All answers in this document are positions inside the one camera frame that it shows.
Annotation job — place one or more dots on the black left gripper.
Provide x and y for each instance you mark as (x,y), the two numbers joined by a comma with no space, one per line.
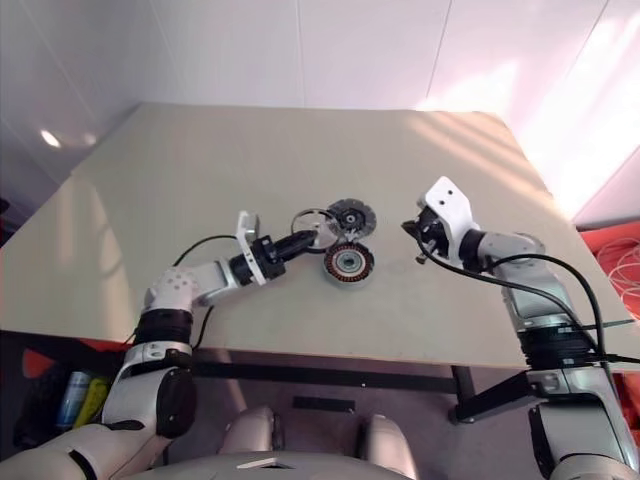
(269,257)

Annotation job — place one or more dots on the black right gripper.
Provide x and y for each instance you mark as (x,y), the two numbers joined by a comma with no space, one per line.
(434,235)

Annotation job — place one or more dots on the motor housing with copper windings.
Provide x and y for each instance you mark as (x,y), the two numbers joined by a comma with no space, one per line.
(348,262)

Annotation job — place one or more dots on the grey motor rotor disc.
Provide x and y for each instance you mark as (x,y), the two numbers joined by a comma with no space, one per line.
(365,215)

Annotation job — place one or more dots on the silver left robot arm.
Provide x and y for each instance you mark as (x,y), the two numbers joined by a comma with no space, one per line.
(175,290)

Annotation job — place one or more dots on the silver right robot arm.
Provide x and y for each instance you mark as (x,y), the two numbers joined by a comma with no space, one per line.
(535,295)

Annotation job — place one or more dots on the red bin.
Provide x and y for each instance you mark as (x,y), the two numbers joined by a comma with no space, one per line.
(595,240)

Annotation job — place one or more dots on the silver left robot leg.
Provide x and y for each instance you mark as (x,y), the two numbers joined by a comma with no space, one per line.
(252,430)

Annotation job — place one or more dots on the silver robot leg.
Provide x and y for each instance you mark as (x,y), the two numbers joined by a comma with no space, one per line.
(385,440)
(252,430)

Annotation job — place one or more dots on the silver right robot leg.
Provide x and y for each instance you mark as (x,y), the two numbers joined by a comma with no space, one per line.
(385,440)

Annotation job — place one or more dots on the silver robot torso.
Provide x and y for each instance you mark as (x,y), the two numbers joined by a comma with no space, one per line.
(260,467)

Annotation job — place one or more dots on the yellow bottle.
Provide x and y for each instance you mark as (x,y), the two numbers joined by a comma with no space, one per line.
(95,400)

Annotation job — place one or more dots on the blue can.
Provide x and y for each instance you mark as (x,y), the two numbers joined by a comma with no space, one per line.
(74,400)

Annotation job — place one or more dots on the red crate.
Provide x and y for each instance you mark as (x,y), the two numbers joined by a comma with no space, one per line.
(42,362)

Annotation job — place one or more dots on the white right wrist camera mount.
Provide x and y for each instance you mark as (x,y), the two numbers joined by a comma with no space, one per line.
(452,205)

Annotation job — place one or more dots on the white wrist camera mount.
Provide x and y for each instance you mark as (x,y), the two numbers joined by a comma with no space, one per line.
(452,205)
(246,227)

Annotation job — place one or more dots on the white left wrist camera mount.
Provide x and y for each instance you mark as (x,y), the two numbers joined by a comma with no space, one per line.
(246,227)

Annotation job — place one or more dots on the black table frame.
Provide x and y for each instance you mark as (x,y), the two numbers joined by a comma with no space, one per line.
(325,377)

